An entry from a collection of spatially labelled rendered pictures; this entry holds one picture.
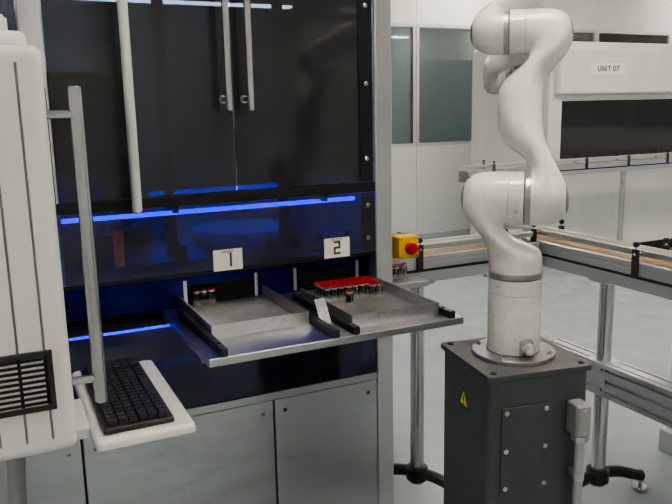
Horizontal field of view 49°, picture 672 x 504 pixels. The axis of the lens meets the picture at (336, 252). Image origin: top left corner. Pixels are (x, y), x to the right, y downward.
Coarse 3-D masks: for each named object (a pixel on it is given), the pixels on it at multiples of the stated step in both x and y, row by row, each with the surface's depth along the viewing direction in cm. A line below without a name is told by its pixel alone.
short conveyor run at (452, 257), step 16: (432, 240) 258; (448, 240) 261; (464, 240) 256; (480, 240) 259; (432, 256) 249; (448, 256) 251; (464, 256) 254; (480, 256) 258; (416, 272) 247; (432, 272) 250; (448, 272) 253; (464, 272) 256; (480, 272) 259
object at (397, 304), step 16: (384, 288) 222; (400, 288) 213; (336, 304) 208; (368, 304) 208; (384, 304) 207; (400, 304) 207; (416, 304) 206; (432, 304) 195; (352, 320) 185; (368, 320) 187; (384, 320) 190; (400, 320) 192
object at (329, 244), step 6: (324, 240) 217; (330, 240) 218; (336, 240) 219; (342, 240) 220; (348, 240) 221; (324, 246) 218; (330, 246) 219; (336, 246) 219; (342, 246) 220; (348, 246) 221; (324, 252) 218; (330, 252) 219; (342, 252) 221; (348, 252) 222; (324, 258) 218
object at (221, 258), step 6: (216, 252) 203; (222, 252) 204; (228, 252) 205; (234, 252) 206; (240, 252) 206; (216, 258) 204; (222, 258) 204; (228, 258) 205; (234, 258) 206; (240, 258) 207; (216, 264) 204; (222, 264) 205; (228, 264) 205; (234, 264) 206; (240, 264) 207; (216, 270) 204; (222, 270) 205
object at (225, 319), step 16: (208, 304) 211; (224, 304) 211; (240, 304) 211; (256, 304) 210; (272, 304) 210; (288, 304) 201; (208, 320) 195; (224, 320) 195; (240, 320) 195; (256, 320) 184; (272, 320) 186; (288, 320) 188; (304, 320) 190; (224, 336) 181
